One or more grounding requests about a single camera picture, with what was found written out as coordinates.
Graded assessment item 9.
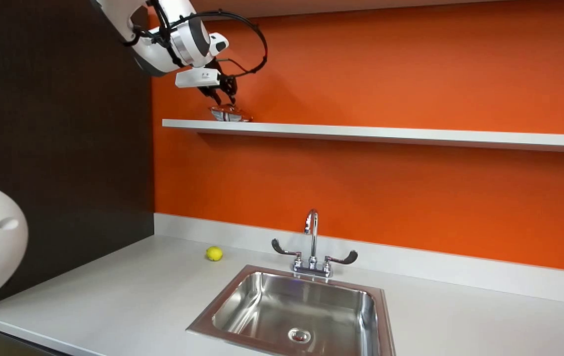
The orange snack packet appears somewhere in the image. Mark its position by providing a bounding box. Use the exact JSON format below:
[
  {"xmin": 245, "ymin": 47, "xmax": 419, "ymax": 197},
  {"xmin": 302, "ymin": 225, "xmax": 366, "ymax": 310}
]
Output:
[{"xmin": 209, "ymin": 104, "xmax": 251, "ymax": 124}]

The grey overhead cabinet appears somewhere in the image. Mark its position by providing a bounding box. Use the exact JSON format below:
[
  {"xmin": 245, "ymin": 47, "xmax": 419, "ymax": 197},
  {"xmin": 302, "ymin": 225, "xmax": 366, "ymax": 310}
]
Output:
[{"xmin": 190, "ymin": 0, "xmax": 564, "ymax": 23}]

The white wall shelf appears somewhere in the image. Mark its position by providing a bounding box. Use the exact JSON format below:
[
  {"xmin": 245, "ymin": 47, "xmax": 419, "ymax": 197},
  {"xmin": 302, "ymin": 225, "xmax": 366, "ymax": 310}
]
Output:
[{"xmin": 160, "ymin": 116, "xmax": 564, "ymax": 156}]

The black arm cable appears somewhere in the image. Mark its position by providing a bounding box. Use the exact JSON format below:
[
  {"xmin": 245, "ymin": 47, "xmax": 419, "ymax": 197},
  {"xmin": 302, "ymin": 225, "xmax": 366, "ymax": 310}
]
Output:
[{"xmin": 124, "ymin": 0, "xmax": 271, "ymax": 83}]

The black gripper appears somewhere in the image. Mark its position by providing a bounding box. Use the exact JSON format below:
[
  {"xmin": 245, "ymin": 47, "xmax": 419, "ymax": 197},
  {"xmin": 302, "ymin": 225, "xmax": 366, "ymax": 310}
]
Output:
[{"xmin": 203, "ymin": 69, "xmax": 239, "ymax": 114}]

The chrome two-handle faucet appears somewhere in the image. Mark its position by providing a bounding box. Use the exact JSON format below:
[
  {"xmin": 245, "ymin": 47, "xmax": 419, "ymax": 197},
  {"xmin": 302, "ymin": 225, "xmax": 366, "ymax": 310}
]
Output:
[{"xmin": 269, "ymin": 207, "xmax": 360, "ymax": 284}]

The stainless steel sink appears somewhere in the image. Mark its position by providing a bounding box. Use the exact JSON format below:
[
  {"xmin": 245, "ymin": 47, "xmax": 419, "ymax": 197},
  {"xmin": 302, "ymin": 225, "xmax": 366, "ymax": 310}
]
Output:
[{"xmin": 186, "ymin": 263, "xmax": 399, "ymax": 356}]

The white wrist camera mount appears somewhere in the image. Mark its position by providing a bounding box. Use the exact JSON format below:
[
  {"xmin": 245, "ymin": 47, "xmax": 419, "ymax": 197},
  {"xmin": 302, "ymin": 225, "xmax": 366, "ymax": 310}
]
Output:
[{"xmin": 174, "ymin": 65, "xmax": 223, "ymax": 89}]

